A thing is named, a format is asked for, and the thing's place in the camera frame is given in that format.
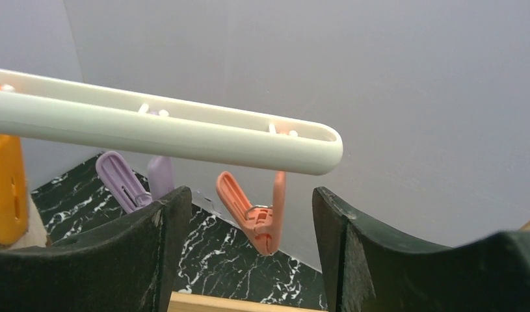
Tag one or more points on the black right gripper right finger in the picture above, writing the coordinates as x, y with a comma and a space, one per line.
368, 265

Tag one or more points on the wooden drying rack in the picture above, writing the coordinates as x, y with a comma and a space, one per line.
199, 303

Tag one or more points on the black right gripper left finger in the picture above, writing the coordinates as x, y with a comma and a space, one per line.
127, 264

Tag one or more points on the white plastic clip hanger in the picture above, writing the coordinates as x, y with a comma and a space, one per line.
84, 114

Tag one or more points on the lilac clothespin right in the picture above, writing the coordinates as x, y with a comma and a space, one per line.
121, 181

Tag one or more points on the coral clothespin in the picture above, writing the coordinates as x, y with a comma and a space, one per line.
262, 224

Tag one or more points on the orange clothespin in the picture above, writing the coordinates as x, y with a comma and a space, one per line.
14, 208

